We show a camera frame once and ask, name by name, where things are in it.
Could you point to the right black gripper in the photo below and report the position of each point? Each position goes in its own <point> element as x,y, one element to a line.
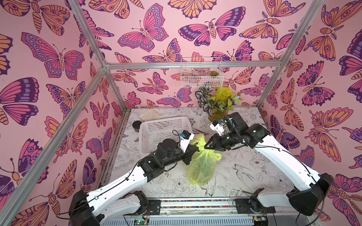
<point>218,141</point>

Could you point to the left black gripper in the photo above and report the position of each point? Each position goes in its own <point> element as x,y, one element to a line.
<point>190,151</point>

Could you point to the yellow-green plastic bag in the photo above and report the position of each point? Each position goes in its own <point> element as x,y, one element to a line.
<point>203,163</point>

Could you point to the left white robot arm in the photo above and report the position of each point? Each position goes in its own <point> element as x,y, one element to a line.
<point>120,196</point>

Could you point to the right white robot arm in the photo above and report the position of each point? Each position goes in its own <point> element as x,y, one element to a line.
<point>309,187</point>

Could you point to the white perforated plastic basket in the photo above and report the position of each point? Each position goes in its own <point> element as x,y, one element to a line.
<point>151,133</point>

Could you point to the potted plant with yellow-green leaves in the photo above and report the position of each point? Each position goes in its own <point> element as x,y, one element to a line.
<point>217,104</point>

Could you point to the beige cloth pad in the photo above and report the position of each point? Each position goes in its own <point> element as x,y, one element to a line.
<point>150,115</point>

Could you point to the small black round jar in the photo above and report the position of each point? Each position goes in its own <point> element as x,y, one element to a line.
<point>136,125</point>

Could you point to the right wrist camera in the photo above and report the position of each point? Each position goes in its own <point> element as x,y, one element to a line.
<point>217,126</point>

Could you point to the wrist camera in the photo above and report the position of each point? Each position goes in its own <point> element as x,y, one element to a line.
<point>185,139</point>
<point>217,126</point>

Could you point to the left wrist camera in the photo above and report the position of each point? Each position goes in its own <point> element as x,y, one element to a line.
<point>185,139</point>

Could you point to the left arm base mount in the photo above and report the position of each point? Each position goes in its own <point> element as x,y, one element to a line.
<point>147,206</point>

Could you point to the small plant in wire basket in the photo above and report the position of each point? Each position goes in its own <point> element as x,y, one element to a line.
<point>214,73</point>

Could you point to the white wire wall basket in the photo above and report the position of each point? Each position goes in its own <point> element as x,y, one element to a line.
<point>196,73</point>

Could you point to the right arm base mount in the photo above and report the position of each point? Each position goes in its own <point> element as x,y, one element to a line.
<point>251,205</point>

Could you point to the aluminium front rail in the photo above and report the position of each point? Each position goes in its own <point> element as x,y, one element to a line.
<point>211,212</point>

